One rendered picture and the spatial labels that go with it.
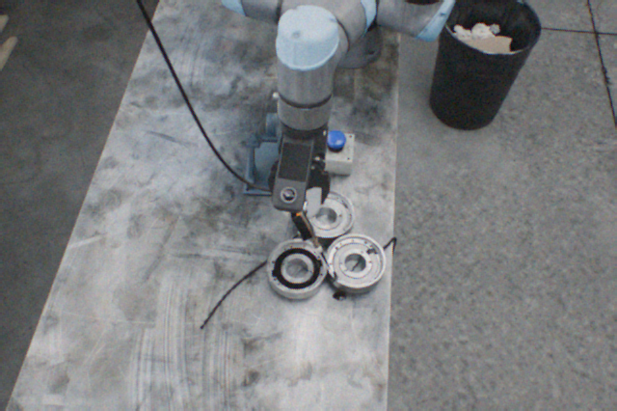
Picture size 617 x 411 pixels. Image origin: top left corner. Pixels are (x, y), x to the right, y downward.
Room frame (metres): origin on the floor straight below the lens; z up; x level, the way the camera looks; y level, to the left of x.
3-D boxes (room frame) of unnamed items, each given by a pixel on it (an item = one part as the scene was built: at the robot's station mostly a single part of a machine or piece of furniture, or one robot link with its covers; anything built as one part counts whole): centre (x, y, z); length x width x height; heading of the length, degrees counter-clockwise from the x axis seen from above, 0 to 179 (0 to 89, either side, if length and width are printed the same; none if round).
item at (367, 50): (1.06, -0.09, 0.85); 0.15 x 0.15 x 0.10
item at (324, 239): (0.57, -0.03, 0.82); 0.10 x 0.10 x 0.04
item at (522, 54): (1.61, -0.61, 0.21); 0.34 x 0.34 x 0.43
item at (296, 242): (0.46, 0.02, 0.82); 0.10 x 0.10 x 0.04
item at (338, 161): (0.72, -0.05, 0.82); 0.08 x 0.07 x 0.05; 175
